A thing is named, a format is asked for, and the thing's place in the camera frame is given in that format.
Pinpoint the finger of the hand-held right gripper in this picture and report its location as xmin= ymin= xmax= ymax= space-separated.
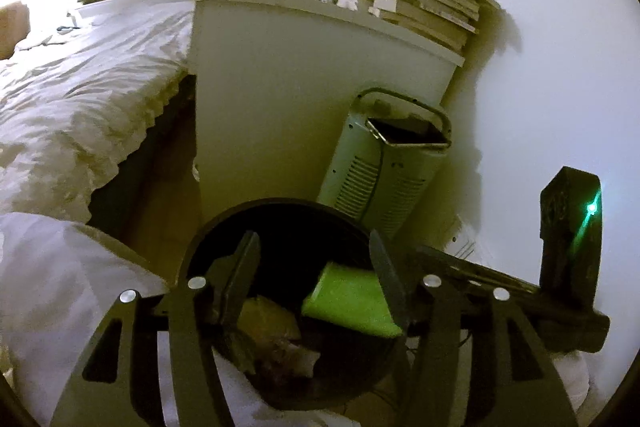
xmin=412 ymin=246 xmax=543 ymax=302

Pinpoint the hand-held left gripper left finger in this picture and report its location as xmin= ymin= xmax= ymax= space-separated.
xmin=50 ymin=231 xmax=262 ymax=427

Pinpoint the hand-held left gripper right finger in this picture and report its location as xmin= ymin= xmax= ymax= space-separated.
xmin=369 ymin=229 xmax=576 ymax=427

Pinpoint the cream cardboard box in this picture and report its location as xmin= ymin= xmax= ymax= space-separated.
xmin=239 ymin=296 xmax=302 ymax=343

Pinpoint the black round bin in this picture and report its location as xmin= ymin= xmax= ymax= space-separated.
xmin=177 ymin=198 xmax=416 ymax=410

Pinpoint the white space heater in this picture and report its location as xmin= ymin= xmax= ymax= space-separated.
xmin=317 ymin=89 xmax=453 ymax=240

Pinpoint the white cabinet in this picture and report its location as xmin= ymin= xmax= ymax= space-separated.
xmin=184 ymin=0 xmax=466 ymax=228

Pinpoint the bed with white duvet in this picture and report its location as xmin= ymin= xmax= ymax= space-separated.
xmin=0 ymin=0 xmax=196 ymax=223

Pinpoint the brown padded headboard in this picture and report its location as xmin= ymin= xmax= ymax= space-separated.
xmin=0 ymin=2 xmax=28 ymax=60

